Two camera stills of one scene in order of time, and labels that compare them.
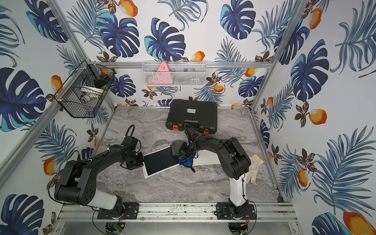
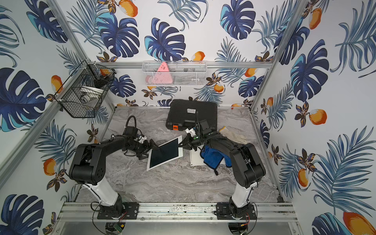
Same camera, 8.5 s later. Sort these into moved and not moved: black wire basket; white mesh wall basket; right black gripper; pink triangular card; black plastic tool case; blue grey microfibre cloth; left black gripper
Moved: right black gripper; left black gripper; blue grey microfibre cloth
Not moved: black wire basket; pink triangular card; white mesh wall basket; black plastic tool case
